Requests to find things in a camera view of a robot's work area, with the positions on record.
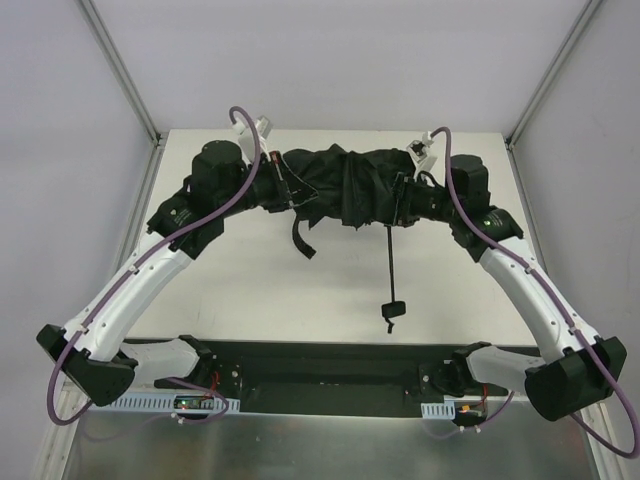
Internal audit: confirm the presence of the black folding umbrella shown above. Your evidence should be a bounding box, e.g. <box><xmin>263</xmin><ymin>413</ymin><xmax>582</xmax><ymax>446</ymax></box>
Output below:
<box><xmin>279</xmin><ymin>143</ymin><xmax>419</xmax><ymax>335</ymax></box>

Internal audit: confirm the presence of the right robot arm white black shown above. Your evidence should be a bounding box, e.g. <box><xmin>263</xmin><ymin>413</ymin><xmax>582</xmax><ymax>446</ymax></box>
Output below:
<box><xmin>393</xmin><ymin>155</ymin><xmax>627</xmax><ymax>421</ymax></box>

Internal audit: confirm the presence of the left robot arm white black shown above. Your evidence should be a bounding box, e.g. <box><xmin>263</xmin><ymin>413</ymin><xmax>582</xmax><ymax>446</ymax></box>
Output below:
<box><xmin>36</xmin><ymin>140</ymin><xmax>324</xmax><ymax>406</ymax></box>

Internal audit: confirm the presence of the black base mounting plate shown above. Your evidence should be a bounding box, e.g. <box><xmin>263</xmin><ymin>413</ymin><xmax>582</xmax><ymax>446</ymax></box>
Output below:
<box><xmin>124</xmin><ymin>337</ymin><xmax>517</xmax><ymax>416</ymax></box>

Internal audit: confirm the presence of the right circuit board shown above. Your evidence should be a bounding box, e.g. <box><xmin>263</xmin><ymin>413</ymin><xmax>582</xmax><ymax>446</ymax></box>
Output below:
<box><xmin>456</xmin><ymin>403</ymin><xmax>487</xmax><ymax>418</ymax></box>

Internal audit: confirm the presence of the circuit board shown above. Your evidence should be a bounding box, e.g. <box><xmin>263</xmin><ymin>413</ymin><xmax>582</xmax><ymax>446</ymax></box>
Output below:
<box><xmin>174</xmin><ymin>395</ymin><xmax>215</xmax><ymax>410</ymax></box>
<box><xmin>456</xmin><ymin>403</ymin><xmax>487</xmax><ymax>418</ymax></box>

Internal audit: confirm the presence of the left circuit board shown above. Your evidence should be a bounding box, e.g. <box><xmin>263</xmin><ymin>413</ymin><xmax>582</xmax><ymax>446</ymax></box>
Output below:
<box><xmin>174</xmin><ymin>395</ymin><xmax>215</xmax><ymax>410</ymax></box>

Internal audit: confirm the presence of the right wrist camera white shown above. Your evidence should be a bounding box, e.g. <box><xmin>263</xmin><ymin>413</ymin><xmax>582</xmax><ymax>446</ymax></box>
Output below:
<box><xmin>406</xmin><ymin>131</ymin><xmax>438</xmax><ymax>177</ymax></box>

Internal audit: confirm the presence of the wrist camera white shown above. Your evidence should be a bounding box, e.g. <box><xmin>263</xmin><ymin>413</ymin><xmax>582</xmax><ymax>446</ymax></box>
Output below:
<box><xmin>406</xmin><ymin>131</ymin><xmax>438</xmax><ymax>177</ymax></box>
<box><xmin>233</xmin><ymin>116</ymin><xmax>273</xmax><ymax>163</ymax></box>

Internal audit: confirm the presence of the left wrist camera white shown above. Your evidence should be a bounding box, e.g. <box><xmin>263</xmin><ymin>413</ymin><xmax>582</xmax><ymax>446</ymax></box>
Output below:
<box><xmin>233</xmin><ymin>116</ymin><xmax>273</xmax><ymax>163</ymax></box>

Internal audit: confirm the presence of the right white cable duct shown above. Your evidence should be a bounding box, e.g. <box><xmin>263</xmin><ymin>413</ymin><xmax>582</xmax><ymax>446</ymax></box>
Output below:
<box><xmin>420</xmin><ymin>402</ymin><xmax>463</xmax><ymax>420</ymax></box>

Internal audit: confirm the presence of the white cable duct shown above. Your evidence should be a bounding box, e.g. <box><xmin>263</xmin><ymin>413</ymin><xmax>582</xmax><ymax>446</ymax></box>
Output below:
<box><xmin>420</xmin><ymin>402</ymin><xmax>463</xmax><ymax>420</ymax></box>
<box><xmin>97</xmin><ymin>393</ymin><xmax>240</xmax><ymax>415</ymax></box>

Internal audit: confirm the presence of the right aluminium frame post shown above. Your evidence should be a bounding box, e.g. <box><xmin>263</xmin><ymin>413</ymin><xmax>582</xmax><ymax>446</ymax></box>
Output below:
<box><xmin>505</xmin><ymin>0</ymin><xmax>606</xmax><ymax>151</ymax></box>

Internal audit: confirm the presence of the aluminium frame post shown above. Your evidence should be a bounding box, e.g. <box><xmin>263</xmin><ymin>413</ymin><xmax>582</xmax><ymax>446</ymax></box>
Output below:
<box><xmin>74</xmin><ymin>0</ymin><xmax>162</xmax><ymax>146</ymax></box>
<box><xmin>505</xmin><ymin>0</ymin><xmax>606</xmax><ymax>151</ymax></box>

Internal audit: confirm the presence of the left white cable duct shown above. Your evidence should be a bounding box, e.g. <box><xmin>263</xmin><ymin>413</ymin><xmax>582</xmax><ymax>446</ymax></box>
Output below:
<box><xmin>97</xmin><ymin>393</ymin><xmax>240</xmax><ymax>415</ymax></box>

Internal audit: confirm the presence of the left aluminium frame post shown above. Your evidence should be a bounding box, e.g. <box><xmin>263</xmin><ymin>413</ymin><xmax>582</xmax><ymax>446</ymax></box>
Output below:
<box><xmin>74</xmin><ymin>0</ymin><xmax>162</xmax><ymax>146</ymax></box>

